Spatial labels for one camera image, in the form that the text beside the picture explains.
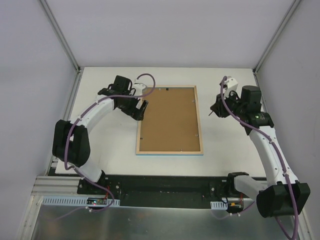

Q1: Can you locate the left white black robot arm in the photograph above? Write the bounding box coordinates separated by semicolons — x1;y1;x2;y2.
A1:
52;75;153;195

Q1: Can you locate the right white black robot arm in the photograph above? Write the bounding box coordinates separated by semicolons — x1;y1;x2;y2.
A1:
210;85;311;218

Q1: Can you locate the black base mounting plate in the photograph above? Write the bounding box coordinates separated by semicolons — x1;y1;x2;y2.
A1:
76;174;255;208

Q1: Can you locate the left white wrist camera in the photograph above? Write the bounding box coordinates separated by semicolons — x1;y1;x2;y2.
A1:
130;78;148;96

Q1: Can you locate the brown frame backing board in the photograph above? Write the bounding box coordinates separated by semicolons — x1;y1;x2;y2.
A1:
138;87;201;152

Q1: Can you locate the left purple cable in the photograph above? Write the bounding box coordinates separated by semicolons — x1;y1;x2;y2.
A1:
63;72;157;221

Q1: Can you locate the right white cable duct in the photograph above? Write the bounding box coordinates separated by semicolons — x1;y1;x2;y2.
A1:
210;201;228;211

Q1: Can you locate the white cable duct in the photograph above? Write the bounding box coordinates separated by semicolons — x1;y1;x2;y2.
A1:
210;201;228;211
42;196;120;207

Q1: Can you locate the left aluminium corner post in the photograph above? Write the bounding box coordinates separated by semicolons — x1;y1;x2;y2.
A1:
38;0;81;73

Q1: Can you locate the aluminium corner post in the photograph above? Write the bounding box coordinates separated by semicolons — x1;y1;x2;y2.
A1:
252;0;302;75
38;0;81;73

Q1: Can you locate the front aluminium rail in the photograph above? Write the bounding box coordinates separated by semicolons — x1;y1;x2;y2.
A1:
31;175;303;201

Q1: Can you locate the right aluminium corner post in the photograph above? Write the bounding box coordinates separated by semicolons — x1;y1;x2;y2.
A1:
252;0;302;75

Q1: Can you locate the left white cable duct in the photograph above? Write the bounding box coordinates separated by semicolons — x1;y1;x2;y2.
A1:
42;196;120;207

